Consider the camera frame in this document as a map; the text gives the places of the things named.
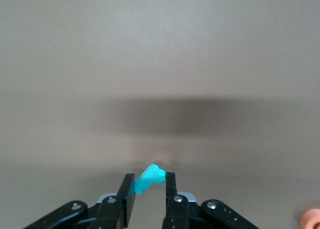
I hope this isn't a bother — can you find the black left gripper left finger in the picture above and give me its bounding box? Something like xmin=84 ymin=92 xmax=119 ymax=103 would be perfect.
xmin=22 ymin=173 xmax=137 ymax=229

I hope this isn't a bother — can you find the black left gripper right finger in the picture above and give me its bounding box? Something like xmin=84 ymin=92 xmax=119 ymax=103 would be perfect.
xmin=161 ymin=172 xmax=259 ymax=229

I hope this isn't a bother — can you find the teal foam letter l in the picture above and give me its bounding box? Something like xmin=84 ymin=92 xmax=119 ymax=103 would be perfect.
xmin=134 ymin=163 xmax=167 ymax=196

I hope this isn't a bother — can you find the orange foam letter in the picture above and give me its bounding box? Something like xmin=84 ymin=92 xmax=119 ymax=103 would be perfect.
xmin=300 ymin=207 xmax=320 ymax=229

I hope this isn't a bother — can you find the brown table cover sheet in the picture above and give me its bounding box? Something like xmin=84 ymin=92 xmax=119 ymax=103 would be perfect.
xmin=0 ymin=0 xmax=320 ymax=229

